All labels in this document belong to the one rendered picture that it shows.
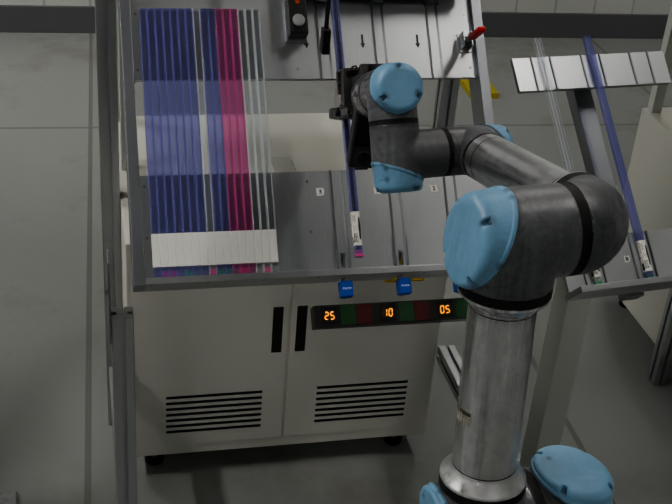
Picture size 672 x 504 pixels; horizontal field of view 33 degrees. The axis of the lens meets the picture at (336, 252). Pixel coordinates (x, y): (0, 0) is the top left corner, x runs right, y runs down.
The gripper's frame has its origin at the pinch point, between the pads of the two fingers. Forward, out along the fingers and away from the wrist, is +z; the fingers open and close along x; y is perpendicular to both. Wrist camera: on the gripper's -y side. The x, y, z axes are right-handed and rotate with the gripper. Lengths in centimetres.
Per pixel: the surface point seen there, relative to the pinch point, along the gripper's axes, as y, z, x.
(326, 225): -19.1, 8.0, 2.4
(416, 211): -17.2, 8.4, -15.0
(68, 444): -71, 78, 51
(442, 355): -51, 48, -32
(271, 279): -28.3, 4.4, 13.6
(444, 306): -35.0, 4.9, -18.8
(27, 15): 70, 329, 65
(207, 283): -28.5, 5.3, 25.0
